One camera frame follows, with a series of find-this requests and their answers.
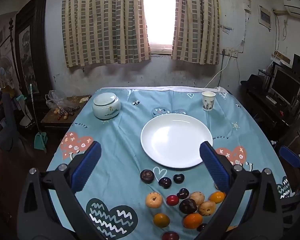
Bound heap of small plums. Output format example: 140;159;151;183
52;106;80;120

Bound standing fan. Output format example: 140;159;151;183
0;56;14;90

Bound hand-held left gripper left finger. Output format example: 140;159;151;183
17;141;108;240

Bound white round plate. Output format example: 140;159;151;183
140;113;213;169

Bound checked beige curtain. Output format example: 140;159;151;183
171;0;220;65
62;0;151;68

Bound small red tomato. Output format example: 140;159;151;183
166;195;180;206

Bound yellow flat box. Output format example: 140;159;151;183
270;51;291;64

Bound black hat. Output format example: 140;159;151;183
241;74;265;90

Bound dark purple mangosteen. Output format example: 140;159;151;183
140;169;155;184

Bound black speaker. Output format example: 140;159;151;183
292;54;300;77

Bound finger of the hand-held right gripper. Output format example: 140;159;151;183
281;192;300;228
279;146;300;170

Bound tan round pear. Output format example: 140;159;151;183
189;191;205;205

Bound dark red plum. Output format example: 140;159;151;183
161;231;180;240

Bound white electrical box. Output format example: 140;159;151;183
258;4;273;28

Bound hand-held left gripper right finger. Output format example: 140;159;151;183
190;141;283;240

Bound bright window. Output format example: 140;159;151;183
142;0;177;55

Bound computer monitor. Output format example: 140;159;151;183
269;66;300;105

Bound large dark purple plum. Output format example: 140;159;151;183
179;198;198;214

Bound teal long-handled dustpan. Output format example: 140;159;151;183
29;84;48;153

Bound wooden side table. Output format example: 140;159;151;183
41;94;92;140

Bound printed paper cup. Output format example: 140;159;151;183
202;91;216;112

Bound wall power strip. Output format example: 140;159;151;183
220;48;239;58

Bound pale green lidded ceramic jar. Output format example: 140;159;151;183
92;93;121;120

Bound large orange mandarin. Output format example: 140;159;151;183
183;213;203;229

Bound black media stand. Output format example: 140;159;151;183
241;67;300;140

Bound tan dimpled apple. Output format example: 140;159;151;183
145;192;163;208
198;200;217;216

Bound dark wooden framed painting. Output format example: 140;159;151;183
14;0;52;98

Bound grey chair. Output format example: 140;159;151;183
0;92;23;152

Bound yellow orange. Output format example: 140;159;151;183
153;213;170;228
208;191;225;204

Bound teal heart print tablecloth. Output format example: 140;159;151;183
47;87;297;240

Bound clear plastic bag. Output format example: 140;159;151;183
45;90;67;108

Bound white air conditioner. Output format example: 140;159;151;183
282;0;300;18

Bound white cable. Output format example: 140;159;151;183
205;54;232;89

